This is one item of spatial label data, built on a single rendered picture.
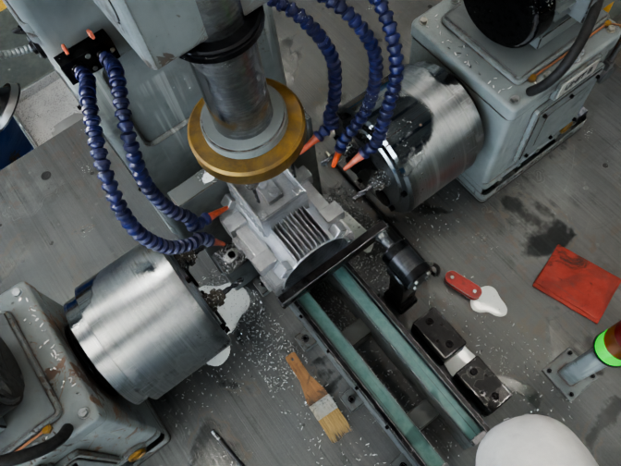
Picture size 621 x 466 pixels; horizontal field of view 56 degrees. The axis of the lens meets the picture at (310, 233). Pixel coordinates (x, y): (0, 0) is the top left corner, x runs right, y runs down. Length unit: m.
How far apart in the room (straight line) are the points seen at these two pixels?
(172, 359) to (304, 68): 0.91
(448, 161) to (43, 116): 1.62
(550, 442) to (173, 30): 0.54
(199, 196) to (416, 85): 0.45
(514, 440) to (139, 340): 0.63
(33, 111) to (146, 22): 1.77
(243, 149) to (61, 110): 1.55
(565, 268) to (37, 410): 1.07
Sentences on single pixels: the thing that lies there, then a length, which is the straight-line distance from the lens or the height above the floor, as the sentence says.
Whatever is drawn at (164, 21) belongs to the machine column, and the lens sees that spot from 0.66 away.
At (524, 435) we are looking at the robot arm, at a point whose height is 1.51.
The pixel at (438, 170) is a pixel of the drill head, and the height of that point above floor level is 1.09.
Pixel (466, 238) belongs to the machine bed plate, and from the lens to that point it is 1.39.
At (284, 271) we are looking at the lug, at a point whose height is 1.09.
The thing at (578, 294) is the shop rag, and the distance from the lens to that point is 1.40.
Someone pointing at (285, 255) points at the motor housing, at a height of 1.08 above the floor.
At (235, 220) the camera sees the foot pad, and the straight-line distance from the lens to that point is 1.12.
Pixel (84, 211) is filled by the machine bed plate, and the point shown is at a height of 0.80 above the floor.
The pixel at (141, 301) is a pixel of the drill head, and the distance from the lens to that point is 1.01.
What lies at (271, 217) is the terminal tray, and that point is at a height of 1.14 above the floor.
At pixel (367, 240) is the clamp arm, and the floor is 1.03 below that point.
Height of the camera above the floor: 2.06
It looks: 66 degrees down
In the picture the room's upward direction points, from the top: 12 degrees counter-clockwise
